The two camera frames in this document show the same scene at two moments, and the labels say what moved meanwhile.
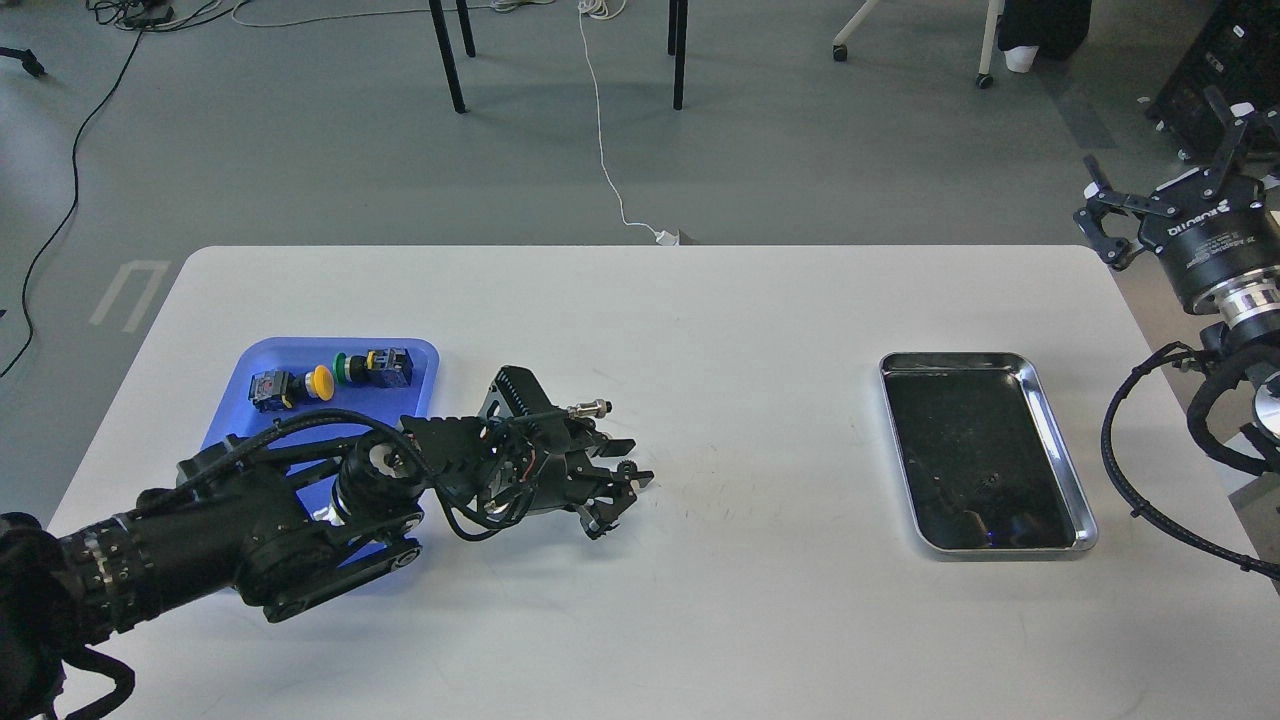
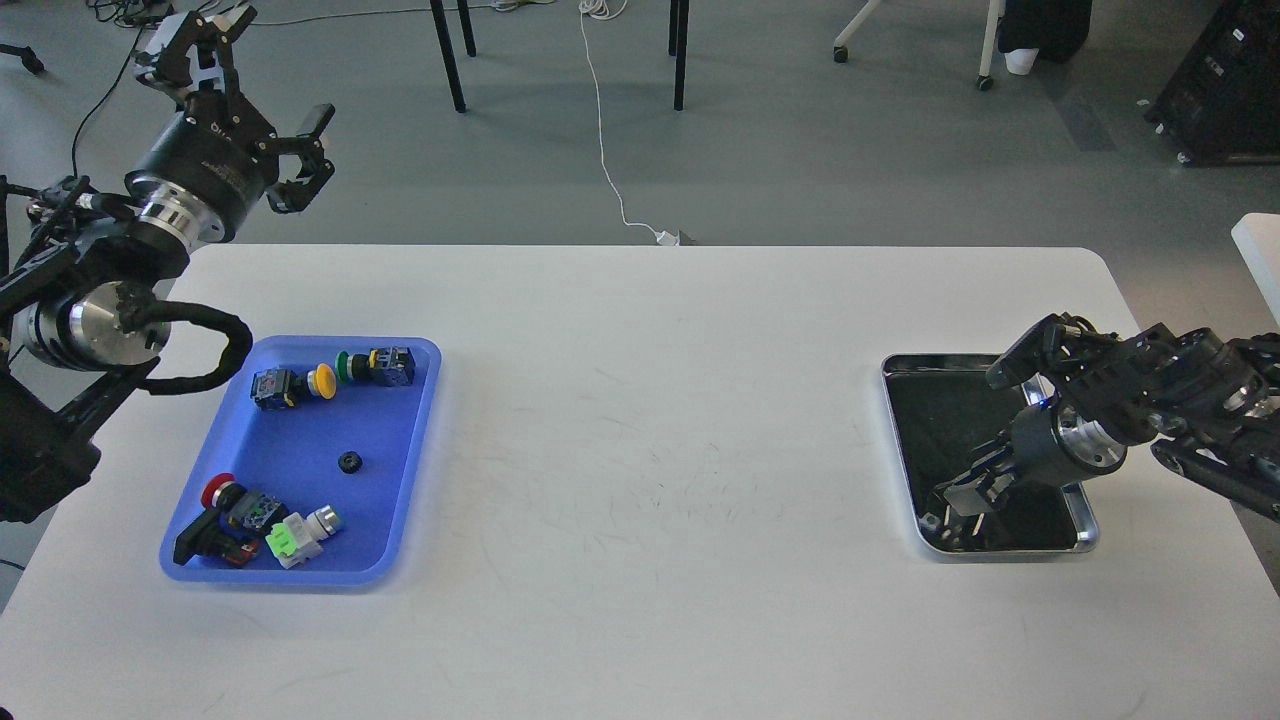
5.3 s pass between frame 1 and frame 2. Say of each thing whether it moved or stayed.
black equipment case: stayed
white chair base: stayed
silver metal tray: stayed
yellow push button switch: stayed
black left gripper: moved
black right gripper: moved
